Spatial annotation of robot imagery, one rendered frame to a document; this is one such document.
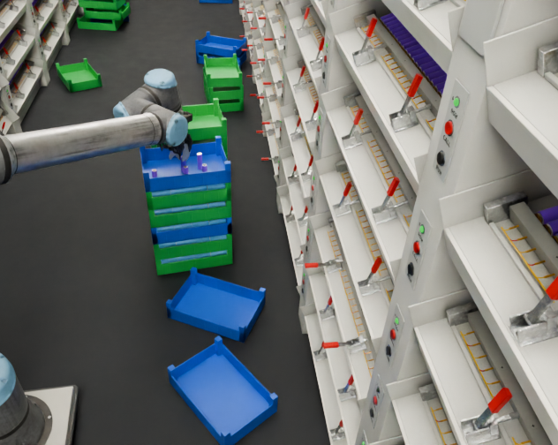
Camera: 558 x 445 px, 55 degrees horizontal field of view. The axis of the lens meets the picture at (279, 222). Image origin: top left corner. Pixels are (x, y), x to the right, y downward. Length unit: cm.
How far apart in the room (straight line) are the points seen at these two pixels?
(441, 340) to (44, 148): 92
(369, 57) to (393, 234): 37
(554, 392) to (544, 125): 25
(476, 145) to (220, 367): 135
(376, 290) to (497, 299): 53
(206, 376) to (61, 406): 44
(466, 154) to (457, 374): 31
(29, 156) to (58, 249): 112
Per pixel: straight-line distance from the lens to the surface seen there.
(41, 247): 239
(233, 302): 201
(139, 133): 145
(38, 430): 166
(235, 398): 176
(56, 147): 131
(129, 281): 214
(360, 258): 120
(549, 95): 59
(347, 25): 130
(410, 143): 87
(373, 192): 108
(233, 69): 341
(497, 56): 60
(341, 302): 137
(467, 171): 67
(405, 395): 99
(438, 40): 74
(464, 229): 71
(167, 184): 188
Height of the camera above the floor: 148
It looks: 39 degrees down
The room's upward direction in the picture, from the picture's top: 3 degrees clockwise
